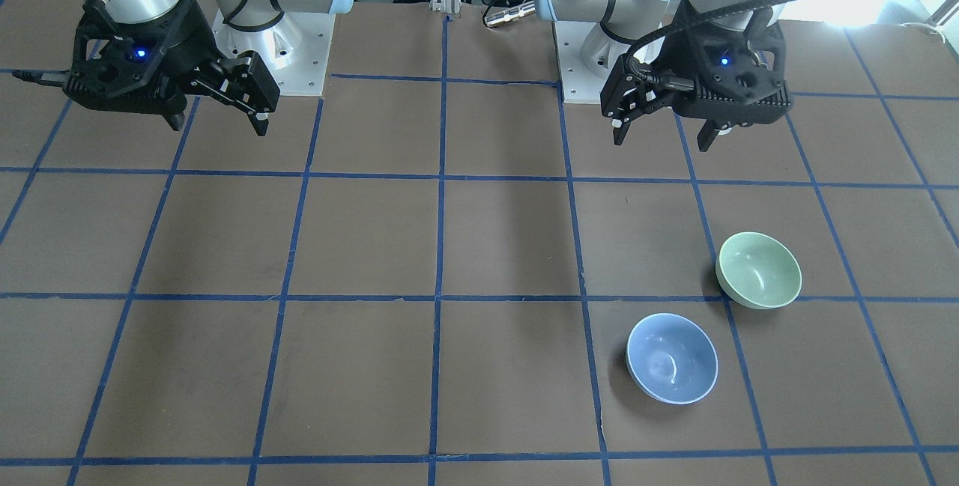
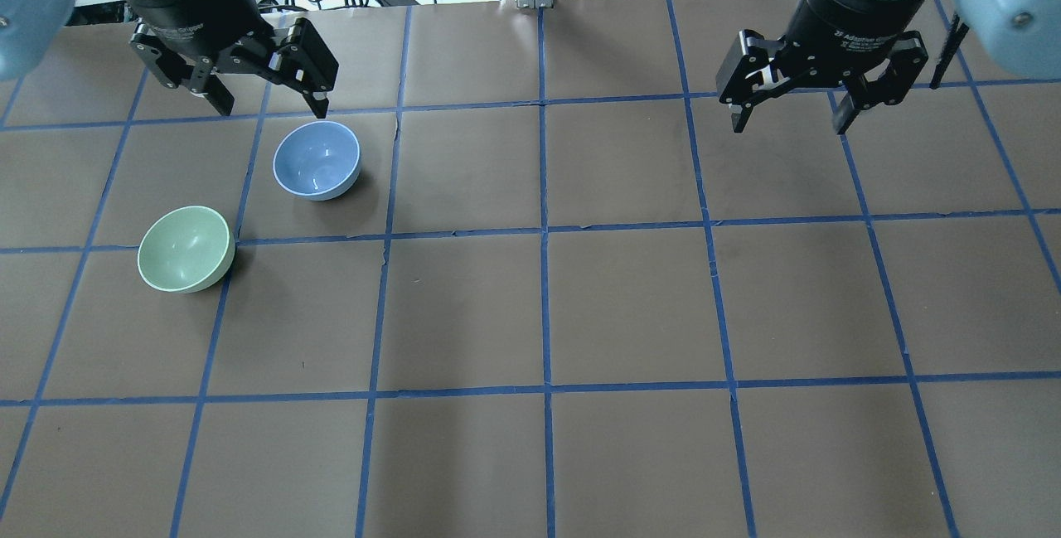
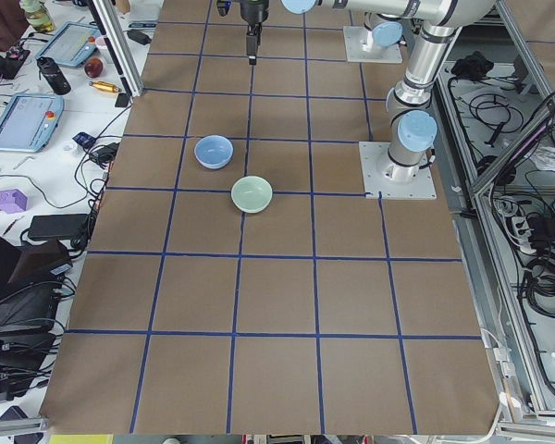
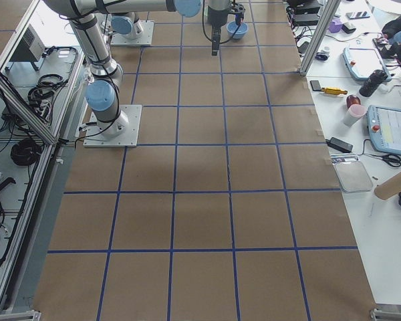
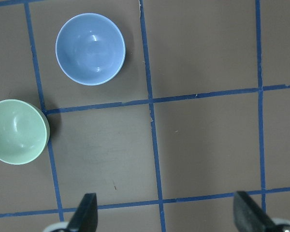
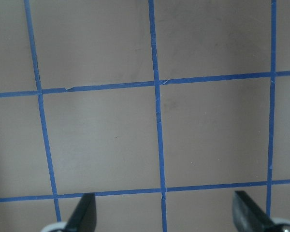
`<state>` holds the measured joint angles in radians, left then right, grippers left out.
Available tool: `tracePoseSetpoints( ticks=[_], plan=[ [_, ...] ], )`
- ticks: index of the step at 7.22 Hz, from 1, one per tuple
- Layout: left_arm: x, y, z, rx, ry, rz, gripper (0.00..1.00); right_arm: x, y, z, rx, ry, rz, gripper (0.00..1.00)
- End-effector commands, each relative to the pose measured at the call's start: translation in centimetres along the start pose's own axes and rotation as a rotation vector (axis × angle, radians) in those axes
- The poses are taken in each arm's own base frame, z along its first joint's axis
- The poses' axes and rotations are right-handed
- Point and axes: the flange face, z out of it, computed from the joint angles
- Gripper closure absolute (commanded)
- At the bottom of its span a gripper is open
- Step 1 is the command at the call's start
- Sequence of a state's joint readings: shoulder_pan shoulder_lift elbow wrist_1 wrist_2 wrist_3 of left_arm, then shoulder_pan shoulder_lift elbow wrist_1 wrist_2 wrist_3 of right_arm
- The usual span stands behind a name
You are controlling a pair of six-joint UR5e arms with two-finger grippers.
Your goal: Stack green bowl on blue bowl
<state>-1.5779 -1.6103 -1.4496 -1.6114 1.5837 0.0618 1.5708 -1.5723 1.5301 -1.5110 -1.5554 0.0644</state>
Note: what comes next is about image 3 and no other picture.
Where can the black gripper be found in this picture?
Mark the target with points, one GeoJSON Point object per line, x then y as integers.
{"type": "Point", "coordinates": [253, 11]}

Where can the green bowl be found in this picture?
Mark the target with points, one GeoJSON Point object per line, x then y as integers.
{"type": "Point", "coordinates": [252, 194]}

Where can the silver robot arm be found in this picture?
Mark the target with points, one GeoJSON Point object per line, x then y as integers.
{"type": "Point", "coordinates": [371, 20]}
{"type": "Point", "coordinates": [413, 130]}

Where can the blue bowl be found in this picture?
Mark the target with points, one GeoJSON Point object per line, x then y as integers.
{"type": "Point", "coordinates": [213, 151]}

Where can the black phone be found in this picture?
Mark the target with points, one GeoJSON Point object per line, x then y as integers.
{"type": "Point", "coordinates": [122, 100]}

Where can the red apple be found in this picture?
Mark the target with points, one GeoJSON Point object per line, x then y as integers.
{"type": "Point", "coordinates": [93, 67]}

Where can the gold cylinder tool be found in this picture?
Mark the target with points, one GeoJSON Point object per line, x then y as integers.
{"type": "Point", "coordinates": [104, 87]}

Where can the teach pendant tablet far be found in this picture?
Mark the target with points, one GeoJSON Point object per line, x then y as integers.
{"type": "Point", "coordinates": [71, 45]}

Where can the teach pendant tablet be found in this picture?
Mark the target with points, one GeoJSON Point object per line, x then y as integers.
{"type": "Point", "coordinates": [71, 45]}
{"type": "Point", "coordinates": [29, 121]}

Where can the black water bottle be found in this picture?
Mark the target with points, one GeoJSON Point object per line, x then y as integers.
{"type": "Point", "coordinates": [52, 73]}

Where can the green glass bottle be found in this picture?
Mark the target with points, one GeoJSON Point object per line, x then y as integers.
{"type": "Point", "coordinates": [37, 15]}

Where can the teach pendant tablet near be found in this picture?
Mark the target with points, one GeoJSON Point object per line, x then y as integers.
{"type": "Point", "coordinates": [29, 121]}

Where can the brown paper table mat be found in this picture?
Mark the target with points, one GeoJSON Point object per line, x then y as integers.
{"type": "Point", "coordinates": [326, 312]}

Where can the black power adapter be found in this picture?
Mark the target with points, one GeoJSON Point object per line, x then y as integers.
{"type": "Point", "coordinates": [56, 227]}

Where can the purple plastic box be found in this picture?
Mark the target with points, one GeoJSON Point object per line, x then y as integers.
{"type": "Point", "coordinates": [13, 201]}

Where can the aluminium frame post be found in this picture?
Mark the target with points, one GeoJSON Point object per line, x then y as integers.
{"type": "Point", "coordinates": [105, 16]}

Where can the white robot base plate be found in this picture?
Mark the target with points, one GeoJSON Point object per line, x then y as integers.
{"type": "Point", "coordinates": [384, 179]}

